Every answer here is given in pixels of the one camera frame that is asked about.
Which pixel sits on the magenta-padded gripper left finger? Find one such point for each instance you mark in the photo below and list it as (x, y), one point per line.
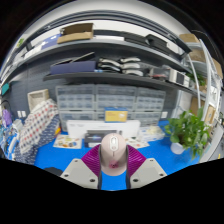
(78, 171)

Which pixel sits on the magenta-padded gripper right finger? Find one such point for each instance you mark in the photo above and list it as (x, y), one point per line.
(146, 170)

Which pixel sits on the pale pink computer mouse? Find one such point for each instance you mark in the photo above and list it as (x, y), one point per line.
(113, 153)

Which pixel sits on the printed picture sheet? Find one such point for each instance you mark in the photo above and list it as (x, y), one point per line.
(66, 141)
(140, 143)

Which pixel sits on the white and blue tissue box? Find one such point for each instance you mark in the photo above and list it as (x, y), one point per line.
(151, 133)

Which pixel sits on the long white keyboard box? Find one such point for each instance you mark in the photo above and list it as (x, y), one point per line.
(131, 128)

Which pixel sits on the green plant in white pot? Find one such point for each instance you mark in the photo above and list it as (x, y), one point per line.
(188, 133)

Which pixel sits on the red blue checked cloth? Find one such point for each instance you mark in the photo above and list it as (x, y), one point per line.
(38, 123)

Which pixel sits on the yellow and blue box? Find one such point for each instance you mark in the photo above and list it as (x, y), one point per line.
(116, 115)

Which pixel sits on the white woven basket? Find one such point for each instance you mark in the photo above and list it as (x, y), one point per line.
(37, 99)

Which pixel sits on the black wall shelf unit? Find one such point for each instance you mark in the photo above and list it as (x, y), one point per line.
(110, 76)

